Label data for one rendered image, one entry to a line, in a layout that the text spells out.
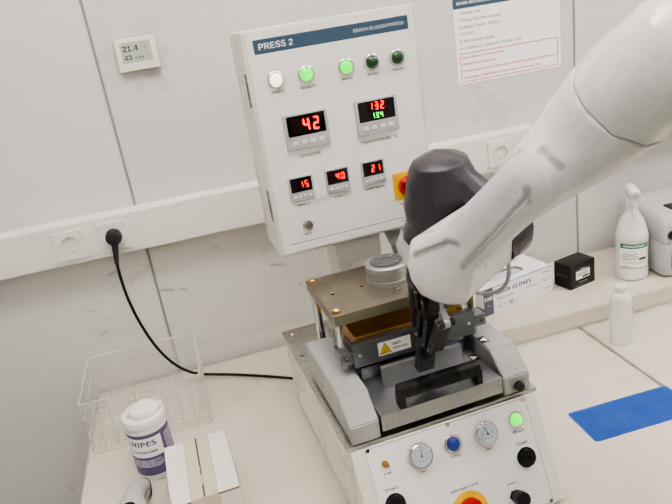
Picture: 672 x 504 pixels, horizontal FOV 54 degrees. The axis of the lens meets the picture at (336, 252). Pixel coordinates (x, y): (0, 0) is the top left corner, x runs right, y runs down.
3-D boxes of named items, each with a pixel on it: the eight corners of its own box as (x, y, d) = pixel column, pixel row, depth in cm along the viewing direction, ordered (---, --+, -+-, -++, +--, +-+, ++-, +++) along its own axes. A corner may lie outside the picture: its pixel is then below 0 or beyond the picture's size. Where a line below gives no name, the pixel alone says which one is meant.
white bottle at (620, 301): (622, 348, 152) (623, 292, 147) (604, 341, 157) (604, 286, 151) (636, 341, 155) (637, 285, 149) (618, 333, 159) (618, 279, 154)
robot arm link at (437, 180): (495, 295, 83) (539, 257, 89) (509, 211, 75) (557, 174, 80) (389, 235, 94) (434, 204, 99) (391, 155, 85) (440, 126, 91)
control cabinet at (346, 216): (285, 331, 146) (226, 32, 123) (420, 294, 154) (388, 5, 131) (304, 365, 131) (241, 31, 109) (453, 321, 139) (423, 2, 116)
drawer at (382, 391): (329, 355, 133) (324, 321, 130) (428, 326, 138) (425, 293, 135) (383, 436, 106) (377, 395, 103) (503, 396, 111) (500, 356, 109)
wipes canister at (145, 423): (138, 461, 140) (119, 401, 135) (179, 449, 141) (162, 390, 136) (137, 487, 132) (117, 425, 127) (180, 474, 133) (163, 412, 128)
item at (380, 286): (304, 310, 134) (293, 251, 129) (441, 273, 141) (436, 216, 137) (341, 364, 112) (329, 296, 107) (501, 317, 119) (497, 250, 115)
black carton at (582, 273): (554, 284, 179) (553, 260, 176) (577, 274, 182) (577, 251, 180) (571, 290, 174) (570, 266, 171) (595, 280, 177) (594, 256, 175)
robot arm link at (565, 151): (609, 43, 68) (468, 203, 94) (504, 107, 58) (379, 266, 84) (688, 119, 66) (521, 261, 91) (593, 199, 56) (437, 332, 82)
